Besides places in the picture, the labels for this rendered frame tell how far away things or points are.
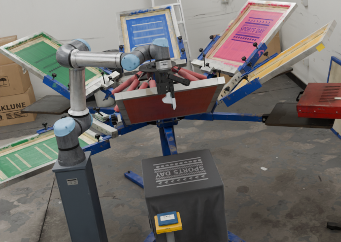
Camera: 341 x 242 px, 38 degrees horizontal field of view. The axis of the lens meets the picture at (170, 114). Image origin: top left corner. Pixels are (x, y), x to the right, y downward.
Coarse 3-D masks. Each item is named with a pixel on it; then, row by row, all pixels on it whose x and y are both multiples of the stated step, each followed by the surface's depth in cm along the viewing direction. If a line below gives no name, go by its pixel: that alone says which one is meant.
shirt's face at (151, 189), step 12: (168, 156) 318; (180, 156) 316; (192, 156) 314; (204, 156) 312; (144, 168) 307; (204, 168) 297; (216, 168) 295; (144, 180) 293; (204, 180) 284; (216, 180) 282; (156, 192) 278; (168, 192) 276
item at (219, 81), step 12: (180, 84) 259; (192, 84) 259; (204, 84) 259; (216, 84) 259; (120, 96) 257; (132, 96) 257; (144, 96) 259; (216, 96) 290; (120, 108) 278; (156, 120) 334
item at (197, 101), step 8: (208, 88) 265; (216, 88) 269; (176, 96) 272; (184, 96) 275; (192, 96) 279; (200, 96) 282; (208, 96) 286; (176, 104) 292; (184, 104) 296; (192, 104) 300; (200, 104) 304; (208, 104) 308; (176, 112) 317; (184, 112) 322; (192, 112) 327; (200, 112) 332
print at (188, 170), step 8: (184, 160) 310; (192, 160) 309; (200, 160) 307; (160, 168) 304; (168, 168) 303; (176, 168) 301; (184, 168) 300; (192, 168) 299; (200, 168) 297; (160, 176) 295; (168, 176) 294; (176, 176) 293; (184, 176) 291; (192, 176) 290; (200, 176) 289; (160, 184) 286; (168, 184) 285; (176, 184) 284
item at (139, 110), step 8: (152, 96) 262; (160, 96) 266; (128, 104) 271; (136, 104) 274; (144, 104) 278; (152, 104) 281; (160, 104) 285; (168, 104) 289; (128, 112) 293; (136, 112) 296; (144, 112) 300; (152, 112) 304; (160, 112) 309; (168, 112) 313; (136, 120) 322; (144, 120) 327
